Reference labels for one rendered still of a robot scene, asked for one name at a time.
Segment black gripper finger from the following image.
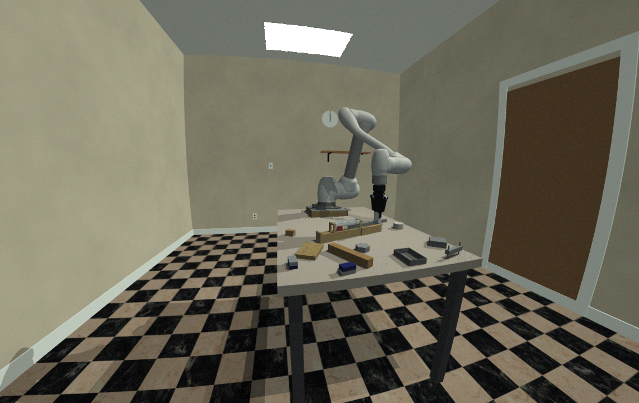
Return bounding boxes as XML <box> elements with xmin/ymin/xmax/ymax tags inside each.
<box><xmin>377</xmin><ymin>194</ymin><xmax>388</xmax><ymax>223</ymax></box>
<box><xmin>370</xmin><ymin>194</ymin><xmax>378</xmax><ymax>220</ymax></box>

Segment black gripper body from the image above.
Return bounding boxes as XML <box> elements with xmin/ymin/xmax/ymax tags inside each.
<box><xmin>373</xmin><ymin>185</ymin><xmax>386</xmax><ymax>200</ymax></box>

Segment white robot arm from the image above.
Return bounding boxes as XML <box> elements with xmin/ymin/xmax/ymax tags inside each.
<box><xmin>312</xmin><ymin>107</ymin><xmax>412</xmax><ymax>209</ymax></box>

